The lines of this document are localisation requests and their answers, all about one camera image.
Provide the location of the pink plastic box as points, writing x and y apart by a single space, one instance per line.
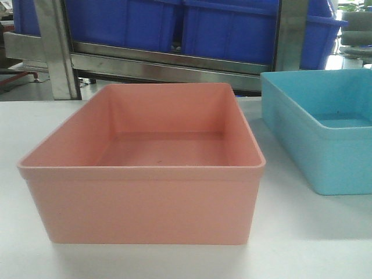
149 164

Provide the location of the light blue plastic box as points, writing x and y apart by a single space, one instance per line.
323 120

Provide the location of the stainless steel shelf rack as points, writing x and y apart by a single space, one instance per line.
67 60

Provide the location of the blue storage bin left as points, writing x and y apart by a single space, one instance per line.
147 25

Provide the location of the blue storage bin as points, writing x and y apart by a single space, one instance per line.
147 25
245 31

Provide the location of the blue storage bin right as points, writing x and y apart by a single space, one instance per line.
245 31

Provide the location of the grey office chair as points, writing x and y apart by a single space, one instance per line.
355 44

